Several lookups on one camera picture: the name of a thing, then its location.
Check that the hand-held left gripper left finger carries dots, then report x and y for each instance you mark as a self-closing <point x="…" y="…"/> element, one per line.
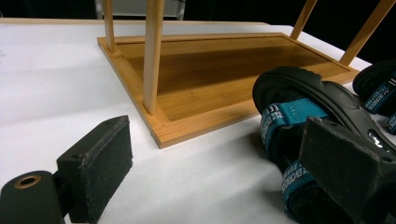
<point x="99" y="161"/>

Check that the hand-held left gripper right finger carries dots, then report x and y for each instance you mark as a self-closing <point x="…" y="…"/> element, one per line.
<point x="345" y="168"/>

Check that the wooden three-tier shoe rack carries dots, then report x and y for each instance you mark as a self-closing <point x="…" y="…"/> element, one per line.
<point x="202" y="71"/>

